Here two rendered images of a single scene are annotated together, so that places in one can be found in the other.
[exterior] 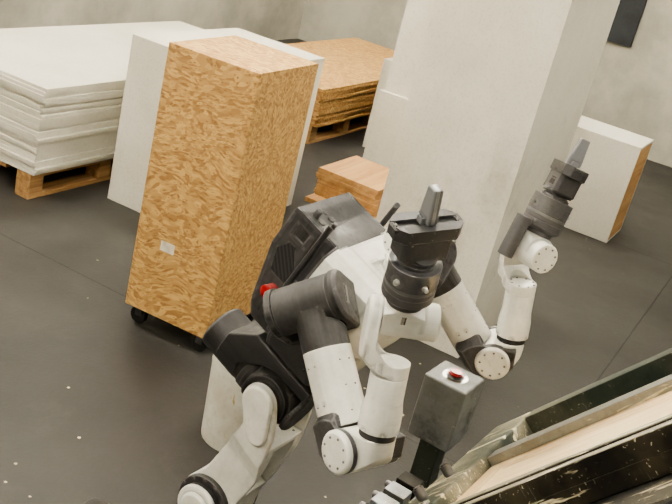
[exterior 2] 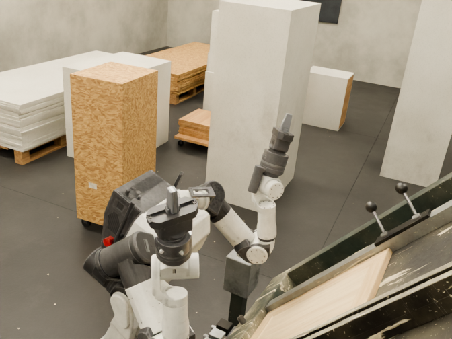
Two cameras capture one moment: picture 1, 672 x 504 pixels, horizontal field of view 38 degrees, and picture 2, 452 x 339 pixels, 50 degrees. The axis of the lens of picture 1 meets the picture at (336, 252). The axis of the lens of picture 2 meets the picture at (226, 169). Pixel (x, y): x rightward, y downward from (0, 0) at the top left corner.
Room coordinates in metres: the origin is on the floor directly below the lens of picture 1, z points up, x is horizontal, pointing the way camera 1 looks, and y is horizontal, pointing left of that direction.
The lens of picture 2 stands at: (0.47, -0.21, 2.14)
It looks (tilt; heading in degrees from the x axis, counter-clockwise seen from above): 25 degrees down; 358
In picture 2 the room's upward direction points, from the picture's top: 5 degrees clockwise
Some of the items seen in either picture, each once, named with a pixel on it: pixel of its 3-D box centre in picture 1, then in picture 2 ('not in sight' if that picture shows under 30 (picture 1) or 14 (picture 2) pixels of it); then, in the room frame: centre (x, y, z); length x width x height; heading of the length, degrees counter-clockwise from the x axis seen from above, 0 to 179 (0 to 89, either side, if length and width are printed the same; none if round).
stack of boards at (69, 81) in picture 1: (117, 94); (66, 97); (6.14, 1.64, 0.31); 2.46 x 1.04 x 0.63; 156
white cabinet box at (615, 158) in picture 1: (592, 177); (325, 97); (6.98, -1.68, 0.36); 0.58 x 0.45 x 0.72; 66
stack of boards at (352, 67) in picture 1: (335, 84); (186, 68); (8.54, 0.37, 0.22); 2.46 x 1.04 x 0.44; 156
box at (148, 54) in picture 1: (218, 126); (120, 107); (5.47, 0.84, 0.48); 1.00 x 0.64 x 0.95; 156
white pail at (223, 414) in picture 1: (249, 381); not in sight; (3.14, 0.19, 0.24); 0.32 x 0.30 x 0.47; 156
